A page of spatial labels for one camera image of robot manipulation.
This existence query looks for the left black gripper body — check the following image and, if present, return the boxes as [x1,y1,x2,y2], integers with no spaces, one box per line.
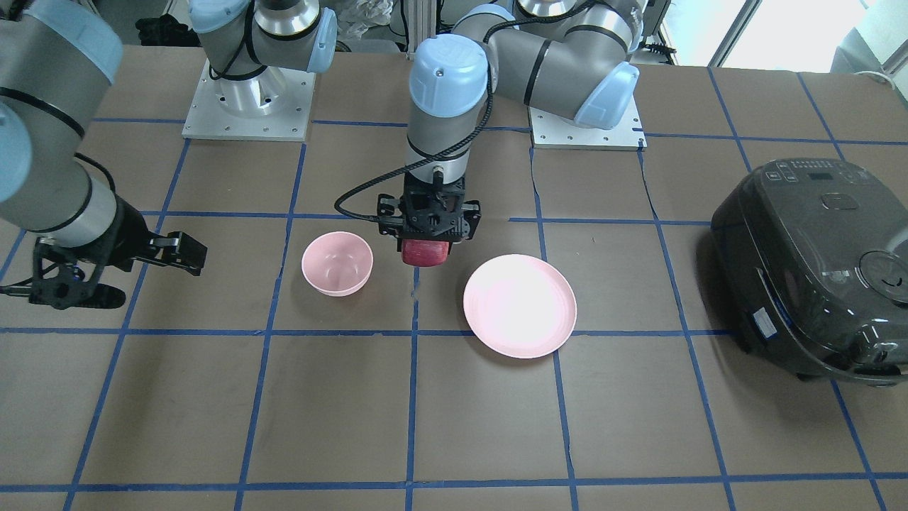
[377,177,481,243]

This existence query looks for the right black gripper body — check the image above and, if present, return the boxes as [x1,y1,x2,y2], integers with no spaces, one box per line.
[28,195,161,310]

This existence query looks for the red apple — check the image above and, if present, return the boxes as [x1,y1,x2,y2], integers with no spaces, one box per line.
[400,239,451,268]

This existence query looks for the pink bowl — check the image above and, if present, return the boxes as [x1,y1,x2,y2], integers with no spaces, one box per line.
[299,231,374,297]

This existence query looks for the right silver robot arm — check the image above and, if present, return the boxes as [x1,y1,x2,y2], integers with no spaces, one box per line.
[1,1,338,309]

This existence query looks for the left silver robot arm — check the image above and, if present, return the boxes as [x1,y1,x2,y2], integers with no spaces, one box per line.
[370,1,646,245]

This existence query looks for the pink plate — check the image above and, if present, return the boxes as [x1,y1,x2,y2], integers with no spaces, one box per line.
[463,253,578,359]

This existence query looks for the black rice cooker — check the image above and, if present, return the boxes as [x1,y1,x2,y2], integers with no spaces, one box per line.
[711,158,907,386]

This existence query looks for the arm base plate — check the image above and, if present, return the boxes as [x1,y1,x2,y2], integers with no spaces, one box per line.
[528,98,648,151]
[182,63,316,142]

